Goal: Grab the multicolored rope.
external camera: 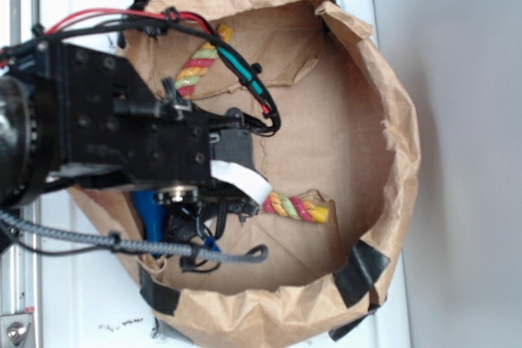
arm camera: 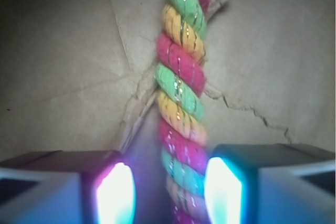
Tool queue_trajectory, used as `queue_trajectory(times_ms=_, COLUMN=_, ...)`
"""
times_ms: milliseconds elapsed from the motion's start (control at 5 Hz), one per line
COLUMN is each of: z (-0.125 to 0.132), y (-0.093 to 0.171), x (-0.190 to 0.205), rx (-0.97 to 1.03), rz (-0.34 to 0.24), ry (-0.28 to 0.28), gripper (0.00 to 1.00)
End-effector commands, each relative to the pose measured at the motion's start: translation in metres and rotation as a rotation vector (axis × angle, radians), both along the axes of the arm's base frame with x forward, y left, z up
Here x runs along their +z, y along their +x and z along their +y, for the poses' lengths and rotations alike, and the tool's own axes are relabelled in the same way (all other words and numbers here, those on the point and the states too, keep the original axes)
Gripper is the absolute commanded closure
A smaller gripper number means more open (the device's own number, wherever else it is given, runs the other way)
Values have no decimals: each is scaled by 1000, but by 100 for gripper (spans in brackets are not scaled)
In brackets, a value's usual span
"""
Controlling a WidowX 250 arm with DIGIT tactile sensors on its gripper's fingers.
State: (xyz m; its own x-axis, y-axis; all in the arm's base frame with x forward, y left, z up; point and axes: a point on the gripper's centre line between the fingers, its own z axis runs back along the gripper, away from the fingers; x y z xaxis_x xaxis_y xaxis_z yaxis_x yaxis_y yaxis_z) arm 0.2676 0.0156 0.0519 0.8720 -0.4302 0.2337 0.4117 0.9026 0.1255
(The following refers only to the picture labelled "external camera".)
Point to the brown paper bag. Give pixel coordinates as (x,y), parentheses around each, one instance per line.
(348,141)

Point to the blue plastic bottle toy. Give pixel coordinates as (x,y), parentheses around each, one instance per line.
(152,214)

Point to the silver corner bracket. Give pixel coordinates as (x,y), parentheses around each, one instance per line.
(17,331)

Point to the black tape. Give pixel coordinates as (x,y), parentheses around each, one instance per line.
(364,266)
(160,298)
(137,5)

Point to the multicolored twisted rope toy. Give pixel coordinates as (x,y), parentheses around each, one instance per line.
(276,203)

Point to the aluminium frame rail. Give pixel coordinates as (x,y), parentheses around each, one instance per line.
(21,289)

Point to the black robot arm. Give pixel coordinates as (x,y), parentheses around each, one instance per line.
(74,116)

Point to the black tape top left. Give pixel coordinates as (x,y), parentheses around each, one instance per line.
(137,5)

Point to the white plastic tray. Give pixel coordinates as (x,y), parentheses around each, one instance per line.
(91,300)

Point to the black tape bottom right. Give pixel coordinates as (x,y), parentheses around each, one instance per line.
(364,266)

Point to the black tape bottom left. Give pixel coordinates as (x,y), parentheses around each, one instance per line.
(160,298)

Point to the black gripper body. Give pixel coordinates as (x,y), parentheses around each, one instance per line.
(171,155)

